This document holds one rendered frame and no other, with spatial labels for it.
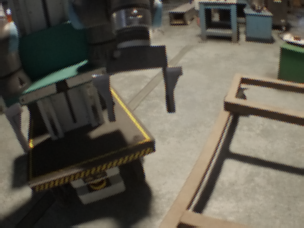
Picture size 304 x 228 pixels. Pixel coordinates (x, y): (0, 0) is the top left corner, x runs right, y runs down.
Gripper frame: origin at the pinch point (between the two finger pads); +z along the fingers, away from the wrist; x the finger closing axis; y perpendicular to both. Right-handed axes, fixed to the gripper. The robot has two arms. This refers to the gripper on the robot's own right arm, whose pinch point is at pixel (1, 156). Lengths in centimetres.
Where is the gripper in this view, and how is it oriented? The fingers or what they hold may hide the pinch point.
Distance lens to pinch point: 53.2
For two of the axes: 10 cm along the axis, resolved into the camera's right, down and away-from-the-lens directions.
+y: -4.3, -0.1, 9.0
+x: -8.0, 4.7, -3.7
